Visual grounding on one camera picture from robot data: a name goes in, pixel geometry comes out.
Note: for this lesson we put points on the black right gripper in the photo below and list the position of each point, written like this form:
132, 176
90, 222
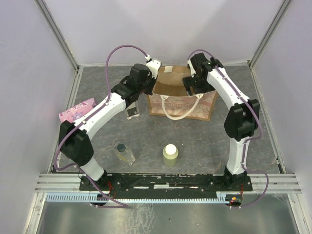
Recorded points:
189, 81

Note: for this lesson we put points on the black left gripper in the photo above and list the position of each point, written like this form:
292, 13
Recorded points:
152, 80

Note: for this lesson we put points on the brown canvas tote bag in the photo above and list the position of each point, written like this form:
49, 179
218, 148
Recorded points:
170, 98

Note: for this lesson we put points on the clear square bottle dark label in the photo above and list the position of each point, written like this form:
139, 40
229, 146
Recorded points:
132, 111

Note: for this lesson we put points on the clear square bottle yellow liquid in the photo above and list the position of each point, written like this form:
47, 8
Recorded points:
124, 153

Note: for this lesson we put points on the yellow-green lotion bottle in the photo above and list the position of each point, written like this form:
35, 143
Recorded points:
170, 153

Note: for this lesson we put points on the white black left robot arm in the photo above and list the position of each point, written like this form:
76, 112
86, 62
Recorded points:
74, 139

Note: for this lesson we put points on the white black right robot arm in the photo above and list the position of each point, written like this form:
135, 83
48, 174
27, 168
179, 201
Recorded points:
243, 113

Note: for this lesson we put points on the pink tissue pack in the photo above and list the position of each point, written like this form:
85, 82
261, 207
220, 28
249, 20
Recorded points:
78, 110

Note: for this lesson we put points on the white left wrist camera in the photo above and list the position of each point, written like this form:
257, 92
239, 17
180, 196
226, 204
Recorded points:
154, 66

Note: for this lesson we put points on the aluminium frame post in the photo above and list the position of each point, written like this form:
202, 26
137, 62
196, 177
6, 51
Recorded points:
42, 6

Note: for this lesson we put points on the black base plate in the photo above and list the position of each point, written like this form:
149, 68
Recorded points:
211, 182

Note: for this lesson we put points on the aluminium front rail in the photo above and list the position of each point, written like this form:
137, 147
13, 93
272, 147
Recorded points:
65, 183

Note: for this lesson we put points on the blue slotted cable duct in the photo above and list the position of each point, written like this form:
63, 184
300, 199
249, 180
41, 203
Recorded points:
149, 196

